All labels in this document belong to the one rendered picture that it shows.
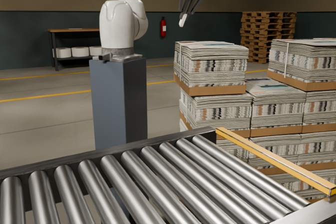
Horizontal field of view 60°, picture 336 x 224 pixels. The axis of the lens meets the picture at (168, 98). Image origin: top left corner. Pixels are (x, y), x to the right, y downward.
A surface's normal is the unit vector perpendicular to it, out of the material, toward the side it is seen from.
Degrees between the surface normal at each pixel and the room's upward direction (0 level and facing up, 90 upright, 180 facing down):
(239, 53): 90
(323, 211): 0
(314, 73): 90
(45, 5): 90
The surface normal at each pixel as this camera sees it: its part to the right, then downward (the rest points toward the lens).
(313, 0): -0.88, 0.13
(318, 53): 0.21, 0.27
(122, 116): -0.46, 0.24
